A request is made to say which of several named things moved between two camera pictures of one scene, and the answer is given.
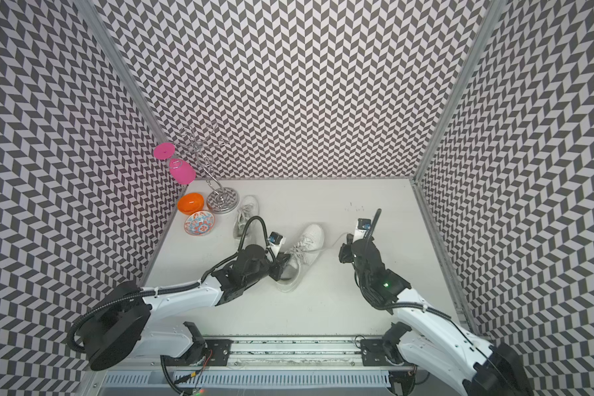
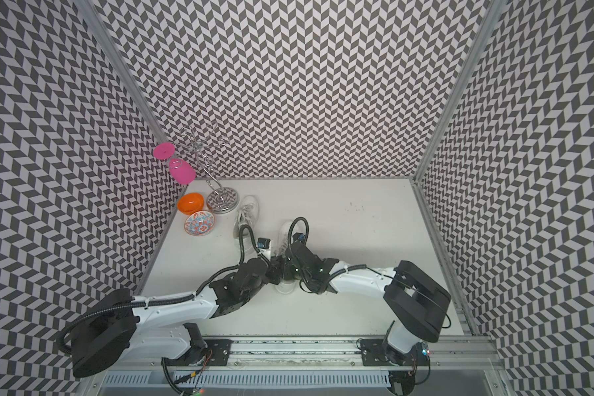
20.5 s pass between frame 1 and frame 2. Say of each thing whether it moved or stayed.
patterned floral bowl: stayed
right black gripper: moved
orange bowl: stayed
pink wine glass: stayed
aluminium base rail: stayed
